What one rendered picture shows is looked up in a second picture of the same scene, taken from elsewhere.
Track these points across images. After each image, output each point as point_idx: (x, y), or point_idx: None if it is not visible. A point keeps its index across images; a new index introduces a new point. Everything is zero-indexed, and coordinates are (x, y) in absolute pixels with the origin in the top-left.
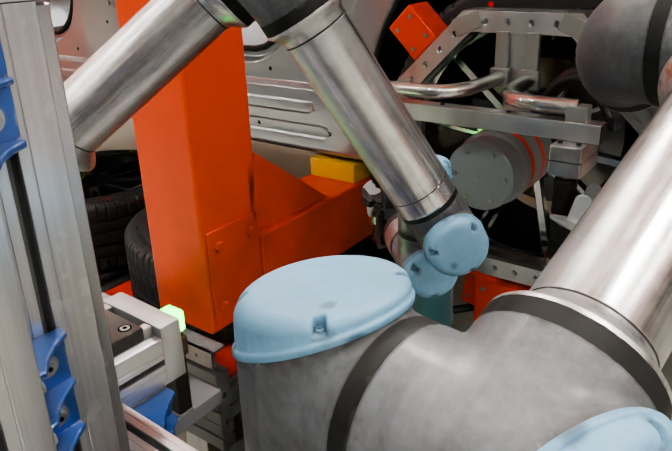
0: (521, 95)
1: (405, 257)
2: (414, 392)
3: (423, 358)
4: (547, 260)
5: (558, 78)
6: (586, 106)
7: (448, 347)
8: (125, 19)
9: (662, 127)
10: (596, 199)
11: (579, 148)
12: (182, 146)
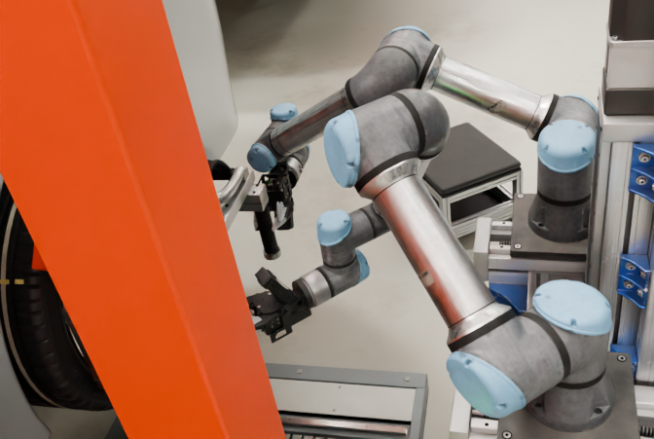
0: (228, 189)
1: (357, 270)
2: (586, 119)
3: (577, 117)
4: (277, 254)
5: None
6: (242, 166)
7: (570, 115)
8: (225, 393)
9: (473, 74)
10: (499, 93)
11: (264, 184)
12: (277, 428)
